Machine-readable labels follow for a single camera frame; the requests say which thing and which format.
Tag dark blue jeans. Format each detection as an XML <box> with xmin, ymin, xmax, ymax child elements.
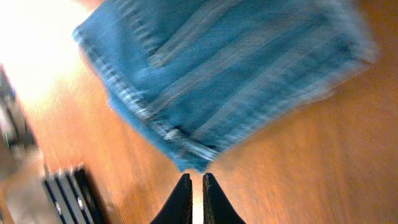
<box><xmin>73</xmin><ymin>0</ymin><xmax>377</xmax><ymax>172</ymax></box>

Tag black slotted base rail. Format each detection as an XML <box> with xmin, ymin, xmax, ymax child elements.
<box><xmin>41</xmin><ymin>165</ymin><xmax>109</xmax><ymax>224</ymax></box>

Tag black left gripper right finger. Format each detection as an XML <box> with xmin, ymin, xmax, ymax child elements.
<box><xmin>203</xmin><ymin>173</ymin><xmax>245</xmax><ymax>224</ymax></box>

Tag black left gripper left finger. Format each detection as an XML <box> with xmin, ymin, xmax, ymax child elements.
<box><xmin>150</xmin><ymin>174</ymin><xmax>193</xmax><ymax>224</ymax></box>

